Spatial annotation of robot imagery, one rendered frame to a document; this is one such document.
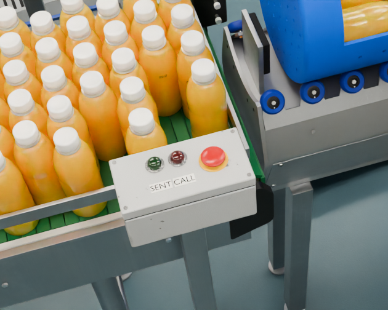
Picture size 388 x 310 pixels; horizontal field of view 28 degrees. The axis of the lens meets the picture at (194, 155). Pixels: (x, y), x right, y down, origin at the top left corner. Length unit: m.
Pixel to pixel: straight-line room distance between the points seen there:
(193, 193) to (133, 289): 1.20
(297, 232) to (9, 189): 0.78
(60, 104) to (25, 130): 0.07
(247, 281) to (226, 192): 1.16
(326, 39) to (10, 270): 0.66
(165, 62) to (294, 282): 0.86
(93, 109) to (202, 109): 0.18
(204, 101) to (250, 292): 1.05
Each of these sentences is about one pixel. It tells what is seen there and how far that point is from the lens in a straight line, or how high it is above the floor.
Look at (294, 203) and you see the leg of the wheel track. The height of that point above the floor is 0.59.
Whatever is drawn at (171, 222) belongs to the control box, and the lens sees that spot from 1.15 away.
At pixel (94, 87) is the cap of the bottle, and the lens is 1.27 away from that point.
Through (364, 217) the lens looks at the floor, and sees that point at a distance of 2.39.
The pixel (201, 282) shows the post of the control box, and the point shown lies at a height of 0.77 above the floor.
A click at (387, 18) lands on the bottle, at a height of 1.12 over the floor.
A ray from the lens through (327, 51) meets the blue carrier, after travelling 1.27.
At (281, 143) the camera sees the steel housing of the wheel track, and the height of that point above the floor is 0.87.
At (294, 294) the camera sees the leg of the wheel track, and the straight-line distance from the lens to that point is 2.09.
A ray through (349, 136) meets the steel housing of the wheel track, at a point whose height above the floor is 0.85.
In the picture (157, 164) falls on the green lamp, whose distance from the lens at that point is 1.13.
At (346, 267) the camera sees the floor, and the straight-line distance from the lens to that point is 2.30.
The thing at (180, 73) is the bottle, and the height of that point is 1.03.
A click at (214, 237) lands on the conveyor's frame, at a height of 0.78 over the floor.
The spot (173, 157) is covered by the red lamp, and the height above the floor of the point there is 1.11.
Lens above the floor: 2.02
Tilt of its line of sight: 53 degrees down
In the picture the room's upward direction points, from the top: 8 degrees counter-clockwise
